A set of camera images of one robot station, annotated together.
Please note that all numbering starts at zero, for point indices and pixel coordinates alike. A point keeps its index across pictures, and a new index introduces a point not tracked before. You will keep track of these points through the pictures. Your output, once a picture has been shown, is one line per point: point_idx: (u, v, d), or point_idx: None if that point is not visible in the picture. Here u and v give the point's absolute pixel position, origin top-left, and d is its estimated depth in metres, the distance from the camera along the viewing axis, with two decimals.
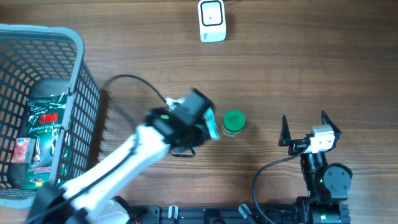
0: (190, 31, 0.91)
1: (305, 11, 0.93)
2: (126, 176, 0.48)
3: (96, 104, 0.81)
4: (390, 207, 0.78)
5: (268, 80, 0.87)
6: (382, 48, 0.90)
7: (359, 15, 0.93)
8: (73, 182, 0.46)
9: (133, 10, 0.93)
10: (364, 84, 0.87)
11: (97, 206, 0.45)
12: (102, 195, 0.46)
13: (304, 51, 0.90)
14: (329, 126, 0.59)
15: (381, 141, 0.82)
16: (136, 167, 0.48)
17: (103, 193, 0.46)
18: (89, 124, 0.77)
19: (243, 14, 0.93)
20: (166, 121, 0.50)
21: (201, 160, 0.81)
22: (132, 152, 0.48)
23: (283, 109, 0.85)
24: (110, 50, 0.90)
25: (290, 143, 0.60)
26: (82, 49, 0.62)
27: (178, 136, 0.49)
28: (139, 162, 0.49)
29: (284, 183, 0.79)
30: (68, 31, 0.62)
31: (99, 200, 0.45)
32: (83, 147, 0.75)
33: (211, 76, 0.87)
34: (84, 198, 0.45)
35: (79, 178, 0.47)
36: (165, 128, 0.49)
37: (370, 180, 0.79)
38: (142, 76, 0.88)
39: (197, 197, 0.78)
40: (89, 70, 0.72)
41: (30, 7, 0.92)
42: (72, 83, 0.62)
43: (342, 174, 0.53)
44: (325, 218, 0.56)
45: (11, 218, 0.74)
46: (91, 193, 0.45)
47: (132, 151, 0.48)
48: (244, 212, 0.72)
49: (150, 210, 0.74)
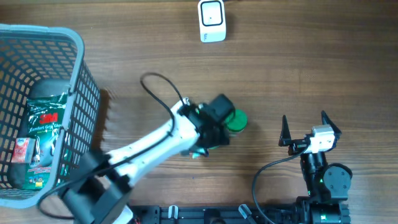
0: (190, 31, 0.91)
1: (305, 11, 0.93)
2: (160, 154, 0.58)
3: (96, 104, 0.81)
4: (390, 207, 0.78)
5: (268, 80, 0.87)
6: (382, 48, 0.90)
7: (359, 15, 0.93)
8: (119, 150, 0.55)
9: (133, 10, 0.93)
10: (364, 84, 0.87)
11: (135, 177, 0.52)
12: (143, 166, 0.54)
13: (304, 51, 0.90)
14: (329, 126, 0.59)
15: (381, 141, 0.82)
16: (168, 150, 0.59)
17: (142, 165, 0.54)
18: (89, 124, 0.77)
19: (243, 14, 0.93)
20: (198, 115, 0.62)
21: (201, 160, 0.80)
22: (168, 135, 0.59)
23: (283, 109, 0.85)
24: (111, 50, 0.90)
25: (290, 143, 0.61)
26: (82, 49, 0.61)
27: (204, 130, 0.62)
28: (172, 145, 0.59)
29: (285, 183, 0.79)
30: (68, 31, 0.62)
31: (138, 170, 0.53)
32: (83, 147, 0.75)
33: (211, 76, 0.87)
34: (127, 166, 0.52)
35: (123, 149, 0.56)
36: (194, 122, 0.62)
37: (370, 180, 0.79)
38: (142, 76, 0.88)
39: (198, 197, 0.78)
40: (89, 70, 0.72)
41: (30, 7, 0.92)
42: (72, 83, 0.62)
43: (342, 174, 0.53)
44: (325, 218, 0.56)
45: (11, 218, 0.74)
46: (132, 163, 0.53)
47: (171, 134, 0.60)
48: (244, 212, 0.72)
49: (151, 210, 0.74)
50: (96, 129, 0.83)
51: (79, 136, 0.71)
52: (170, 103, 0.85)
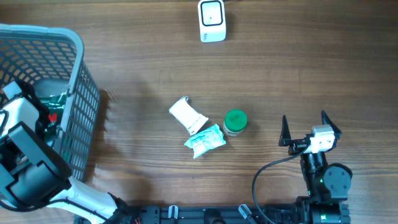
0: (190, 31, 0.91)
1: (305, 11, 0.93)
2: (77, 211, 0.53)
3: (96, 104, 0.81)
4: (390, 207, 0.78)
5: (268, 80, 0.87)
6: (382, 48, 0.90)
7: (359, 15, 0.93)
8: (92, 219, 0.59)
9: (133, 10, 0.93)
10: (364, 84, 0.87)
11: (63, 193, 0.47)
12: (79, 211, 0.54)
13: (303, 51, 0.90)
14: (330, 126, 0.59)
15: (381, 141, 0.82)
16: (83, 214, 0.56)
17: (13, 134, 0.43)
18: (88, 124, 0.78)
19: (243, 14, 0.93)
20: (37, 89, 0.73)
21: (201, 160, 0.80)
22: (5, 115, 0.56)
23: (283, 109, 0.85)
24: (110, 50, 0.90)
25: (290, 143, 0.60)
26: (82, 50, 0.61)
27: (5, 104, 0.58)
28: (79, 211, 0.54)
29: (285, 183, 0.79)
30: (67, 31, 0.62)
31: (79, 211, 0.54)
32: (83, 147, 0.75)
33: (211, 76, 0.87)
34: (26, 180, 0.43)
35: (84, 213, 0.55)
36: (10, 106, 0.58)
37: (370, 180, 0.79)
38: (142, 76, 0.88)
39: (197, 196, 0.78)
40: (89, 72, 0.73)
41: (30, 7, 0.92)
42: (71, 83, 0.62)
43: (342, 174, 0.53)
44: (325, 218, 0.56)
45: (12, 218, 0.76)
46: (76, 210, 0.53)
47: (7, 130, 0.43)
48: (244, 213, 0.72)
49: (150, 210, 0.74)
50: (96, 129, 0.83)
51: (78, 138, 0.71)
52: (170, 102, 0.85)
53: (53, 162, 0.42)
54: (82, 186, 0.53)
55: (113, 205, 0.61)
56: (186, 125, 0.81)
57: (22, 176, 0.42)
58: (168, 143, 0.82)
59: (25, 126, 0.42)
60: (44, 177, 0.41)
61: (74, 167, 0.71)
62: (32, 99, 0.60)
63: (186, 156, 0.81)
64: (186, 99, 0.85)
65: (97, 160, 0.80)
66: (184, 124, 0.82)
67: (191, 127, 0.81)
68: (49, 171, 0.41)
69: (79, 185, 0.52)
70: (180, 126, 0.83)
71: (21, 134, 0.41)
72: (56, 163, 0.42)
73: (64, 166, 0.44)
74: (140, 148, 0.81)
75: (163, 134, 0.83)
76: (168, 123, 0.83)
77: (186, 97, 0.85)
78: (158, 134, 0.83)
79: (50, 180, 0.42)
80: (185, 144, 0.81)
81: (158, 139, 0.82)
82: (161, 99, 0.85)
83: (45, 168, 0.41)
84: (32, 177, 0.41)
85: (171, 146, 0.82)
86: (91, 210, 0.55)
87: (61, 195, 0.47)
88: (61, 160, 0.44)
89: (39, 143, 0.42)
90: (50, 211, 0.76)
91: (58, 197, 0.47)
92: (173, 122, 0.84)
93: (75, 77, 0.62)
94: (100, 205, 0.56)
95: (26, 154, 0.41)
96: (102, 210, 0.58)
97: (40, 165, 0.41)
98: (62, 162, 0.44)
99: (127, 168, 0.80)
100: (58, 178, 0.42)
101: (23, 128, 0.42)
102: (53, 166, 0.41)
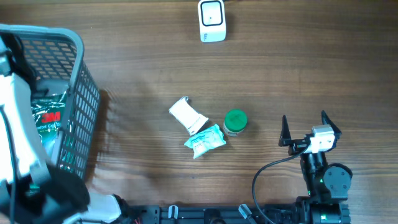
0: (190, 31, 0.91)
1: (305, 11, 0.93)
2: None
3: (96, 104, 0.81)
4: (390, 207, 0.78)
5: (268, 79, 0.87)
6: (382, 48, 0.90)
7: (359, 15, 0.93)
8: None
9: (133, 10, 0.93)
10: (364, 84, 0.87)
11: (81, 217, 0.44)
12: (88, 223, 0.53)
13: (303, 51, 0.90)
14: (329, 126, 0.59)
15: (381, 141, 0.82)
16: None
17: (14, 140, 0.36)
18: (89, 125, 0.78)
19: (242, 14, 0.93)
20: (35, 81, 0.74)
21: (201, 160, 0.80)
22: None
23: (283, 109, 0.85)
24: (110, 50, 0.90)
25: (290, 143, 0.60)
26: (82, 50, 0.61)
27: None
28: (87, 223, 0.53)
29: (285, 183, 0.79)
30: (68, 31, 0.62)
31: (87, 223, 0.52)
32: (83, 148, 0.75)
33: (211, 76, 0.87)
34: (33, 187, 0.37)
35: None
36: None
37: (370, 180, 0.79)
38: (142, 76, 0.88)
39: (198, 197, 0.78)
40: (89, 71, 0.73)
41: (30, 7, 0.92)
42: (71, 83, 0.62)
43: (342, 174, 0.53)
44: (325, 218, 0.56)
45: None
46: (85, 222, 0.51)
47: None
48: (244, 212, 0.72)
49: (150, 210, 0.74)
50: (96, 129, 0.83)
51: (78, 138, 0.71)
52: (170, 102, 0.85)
53: (78, 201, 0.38)
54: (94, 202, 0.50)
55: (117, 211, 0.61)
56: (186, 125, 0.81)
57: (43, 213, 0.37)
58: (168, 143, 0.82)
59: (48, 164, 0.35)
60: (68, 213, 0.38)
61: (74, 167, 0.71)
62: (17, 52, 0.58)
63: (186, 157, 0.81)
64: (186, 99, 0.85)
65: (97, 160, 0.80)
66: (184, 124, 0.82)
67: (191, 127, 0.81)
68: (73, 210, 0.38)
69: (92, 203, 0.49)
70: (180, 126, 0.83)
71: (45, 176, 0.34)
72: (80, 199, 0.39)
73: (85, 194, 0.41)
74: (140, 148, 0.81)
75: (163, 134, 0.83)
76: (168, 123, 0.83)
77: (186, 97, 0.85)
78: (158, 134, 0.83)
79: (73, 214, 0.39)
80: (185, 144, 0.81)
81: (158, 139, 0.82)
82: (161, 99, 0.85)
83: (69, 208, 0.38)
84: (55, 215, 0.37)
85: (171, 146, 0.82)
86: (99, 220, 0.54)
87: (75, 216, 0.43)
88: (81, 189, 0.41)
89: (64, 183, 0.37)
90: None
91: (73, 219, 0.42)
92: (173, 122, 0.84)
93: (75, 77, 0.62)
94: (107, 214, 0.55)
95: (50, 196, 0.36)
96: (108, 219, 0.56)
97: (66, 207, 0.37)
98: (82, 191, 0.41)
99: (127, 168, 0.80)
100: (79, 211, 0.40)
101: (48, 168, 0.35)
102: (77, 205, 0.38)
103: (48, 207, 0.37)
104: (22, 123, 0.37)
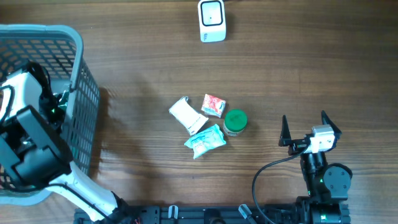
0: (190, 31, 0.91)
1: (305, 11, 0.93)
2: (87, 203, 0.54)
3: (96, 101, 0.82)
4: (390, 207, 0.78)
5: (268, 80, 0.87)
6: (382, 48, 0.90)
7: (359, 15, 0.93)
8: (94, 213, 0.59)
9: (133, 10, 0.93)
10: (364, 84, 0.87)
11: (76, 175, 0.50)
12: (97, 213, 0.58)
13: (303, 51, 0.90)
14: (329, 126, 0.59)
15: (381, 141, 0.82)
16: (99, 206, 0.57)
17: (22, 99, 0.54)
18: (91, 122, 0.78)
19: (242, 14, 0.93)
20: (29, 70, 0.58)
21: (201, 160, 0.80)
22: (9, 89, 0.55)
23: (283, 109, 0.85)
24: (110, 50, 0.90)
25: (290, 143, 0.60)
26: (81, 45, 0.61)
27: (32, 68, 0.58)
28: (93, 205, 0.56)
29: (285, 183, 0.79)
30: (66, 28, 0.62)
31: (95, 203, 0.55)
32: (86, 144, 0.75)
33: (211, 76, 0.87)
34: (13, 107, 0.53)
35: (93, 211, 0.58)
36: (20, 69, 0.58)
37: (370, 180, 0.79)
38: (142, 75, 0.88)
39: (197, 196, 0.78)
40: (89, 70, 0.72)
41: (30, 7, 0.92)
42: (73, 79, 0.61)
43: (342, 174, 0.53)
44: (325, 218, 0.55)
45: (13, 218, 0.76)
46: (91, 212, 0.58)
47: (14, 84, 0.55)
48: (244, 212, 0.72)
49: (150, 210, 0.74)
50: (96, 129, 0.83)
51: (81, 134, 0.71)
52: (170, 102, 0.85)
53: (56, 146, 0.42)
54: (84, 177, 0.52)
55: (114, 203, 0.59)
56: (186, 125, 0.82)
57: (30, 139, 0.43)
58: (168, 143, 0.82)
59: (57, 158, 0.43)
60: (46, 160, 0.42)
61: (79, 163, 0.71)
62: (35, 71, 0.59)
63: (186, 157, 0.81)
64: (186, 99, 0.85)
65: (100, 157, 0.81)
66: (184, 124, 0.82)
67: (191, 127, 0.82)
68: (52, 154, 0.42)
69: (81, 174, 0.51)
70: (180, 126, 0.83)
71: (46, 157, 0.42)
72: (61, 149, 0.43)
73: (69, 155, 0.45)
74: (140, 148, 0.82)
75: (163, 134, 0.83)
76: (168, 123, 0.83)
77: (186, 97, 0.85)
78: (158, 134, 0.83)
79: (53, 163, 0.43)
80: (185, 144, 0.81)
81: (158, 139, 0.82)
82: (161, 99, 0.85)
83: (50, 153, 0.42)
84: (38, 158, 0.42)
85: (171, 146, 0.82)
86: (91, 203, 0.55)
87: (59, 179, 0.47)
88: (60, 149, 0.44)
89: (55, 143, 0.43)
90: (51, 206, 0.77)
91: (55, 181, 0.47)
92: (173, 122, 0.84)
93: (76, 73, 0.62)
94: (100, 199, 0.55)
95: (35, 139, 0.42)
96: (101, 205, 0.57)
97: (45, 148, 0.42)
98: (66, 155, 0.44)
99: (127, 168, 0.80)
100: (60, 162, 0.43)
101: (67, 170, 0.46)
102: (57, 151, 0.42)
103: (53, 150, 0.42)
104: (28, 78, 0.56)
